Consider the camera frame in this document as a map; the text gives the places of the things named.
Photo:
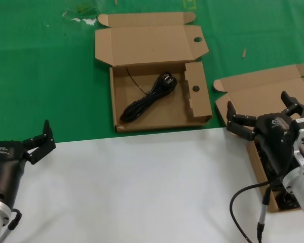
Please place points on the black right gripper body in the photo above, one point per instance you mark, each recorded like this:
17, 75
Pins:
274, 136

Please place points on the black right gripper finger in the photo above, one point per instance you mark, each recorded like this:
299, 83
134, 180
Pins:
240, 124
297, 108

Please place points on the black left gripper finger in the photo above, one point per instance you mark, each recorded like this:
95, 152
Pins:
41, 145

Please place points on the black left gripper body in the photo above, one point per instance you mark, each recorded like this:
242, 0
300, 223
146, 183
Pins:
6, 162

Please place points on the open cardboard box with holes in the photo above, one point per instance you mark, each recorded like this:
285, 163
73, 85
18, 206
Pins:
152, 40

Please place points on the green table mat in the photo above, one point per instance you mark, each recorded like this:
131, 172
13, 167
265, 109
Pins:
40, 76

